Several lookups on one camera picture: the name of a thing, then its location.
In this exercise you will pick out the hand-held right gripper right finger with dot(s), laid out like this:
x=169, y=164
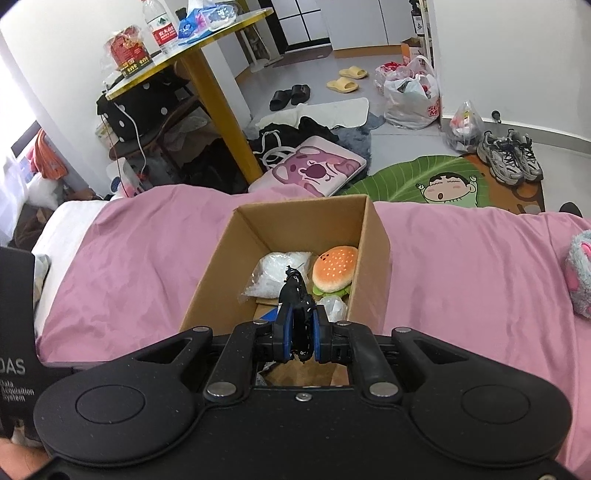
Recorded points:
x=316, y=334

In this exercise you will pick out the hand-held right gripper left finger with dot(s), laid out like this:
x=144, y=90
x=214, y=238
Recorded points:
x=287, y=332

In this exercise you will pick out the black lace cloth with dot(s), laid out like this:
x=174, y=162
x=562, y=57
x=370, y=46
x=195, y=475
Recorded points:
x=294, y=288

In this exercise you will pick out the clear bag of white stuffing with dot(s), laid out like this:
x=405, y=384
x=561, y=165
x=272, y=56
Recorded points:
x=277, y=274

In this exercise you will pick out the hamburger plush toy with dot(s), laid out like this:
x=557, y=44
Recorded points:
x=334, y=270

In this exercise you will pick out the brown cardboard box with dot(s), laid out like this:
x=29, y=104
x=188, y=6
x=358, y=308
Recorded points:
x=217, y=277

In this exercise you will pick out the grey plush slipper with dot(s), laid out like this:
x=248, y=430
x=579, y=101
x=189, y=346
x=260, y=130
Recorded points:
x=581, y=277

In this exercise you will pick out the person's left forearm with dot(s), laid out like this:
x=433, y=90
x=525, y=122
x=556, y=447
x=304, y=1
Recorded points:
x=27, y=464

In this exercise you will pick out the white bedding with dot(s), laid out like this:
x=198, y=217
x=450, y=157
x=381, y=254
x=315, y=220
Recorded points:
x=64, y=240

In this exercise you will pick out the pink bed sheet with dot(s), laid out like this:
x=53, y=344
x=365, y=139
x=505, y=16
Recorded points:
x=138, y=240

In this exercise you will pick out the pink bear laptop bag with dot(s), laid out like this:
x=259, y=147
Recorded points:
x=314, y=168

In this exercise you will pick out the orange cloth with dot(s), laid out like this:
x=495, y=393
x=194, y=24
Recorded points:
x=46, y=157

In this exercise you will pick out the green leaf cartoon rug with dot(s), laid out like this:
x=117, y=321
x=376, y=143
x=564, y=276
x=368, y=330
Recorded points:
x=406, y=180

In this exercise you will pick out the small white appliance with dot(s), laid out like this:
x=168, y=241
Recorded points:
x=121, y=180

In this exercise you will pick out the black clothes pile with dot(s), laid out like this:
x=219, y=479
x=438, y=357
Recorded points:
x=286, y=134

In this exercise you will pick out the grey fluffy rug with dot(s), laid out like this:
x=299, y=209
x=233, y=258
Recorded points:
x=360, y=138

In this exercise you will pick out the dark chair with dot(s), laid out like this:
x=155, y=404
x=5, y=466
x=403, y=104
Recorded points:
x=175, y=138

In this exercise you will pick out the black slipper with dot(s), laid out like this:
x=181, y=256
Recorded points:
x=300, y=94
x=280, y=100

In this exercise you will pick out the round table with yellow leg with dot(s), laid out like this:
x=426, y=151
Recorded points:
x=217, y=101

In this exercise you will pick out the yellow slipper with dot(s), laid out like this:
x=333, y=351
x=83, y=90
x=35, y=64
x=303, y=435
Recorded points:
x=353, y=72
x=342, y=85

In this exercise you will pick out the white plastic shopping bag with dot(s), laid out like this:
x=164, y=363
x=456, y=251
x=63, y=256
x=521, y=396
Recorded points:
x=411, y=101

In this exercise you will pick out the clear plastic trash bag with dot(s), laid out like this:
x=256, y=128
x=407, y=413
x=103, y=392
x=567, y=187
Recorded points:
x=464, y=129

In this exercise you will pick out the grey sneaker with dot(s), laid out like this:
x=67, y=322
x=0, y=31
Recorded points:
x=526, y=154
x=501, y=159

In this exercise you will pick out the black polka dot bag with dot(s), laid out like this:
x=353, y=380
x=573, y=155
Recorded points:
x=143, y=106

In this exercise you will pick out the dark door mat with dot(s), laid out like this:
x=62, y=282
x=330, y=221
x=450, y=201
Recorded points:
x=302, y=56

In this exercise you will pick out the small open cardboard box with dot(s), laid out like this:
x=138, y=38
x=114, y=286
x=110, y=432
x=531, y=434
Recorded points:
x=411, y=50

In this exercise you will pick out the red snack bag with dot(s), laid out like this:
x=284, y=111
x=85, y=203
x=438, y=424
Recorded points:
x=127, y=50

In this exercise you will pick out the white kitchen cabinet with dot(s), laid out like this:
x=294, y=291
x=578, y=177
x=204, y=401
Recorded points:
x=360, y=23

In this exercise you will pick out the blue tissue pack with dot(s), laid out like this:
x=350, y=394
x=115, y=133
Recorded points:
x=207, y=21

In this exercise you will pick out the clear water bottle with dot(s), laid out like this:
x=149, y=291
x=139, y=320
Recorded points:
x=159, y=27

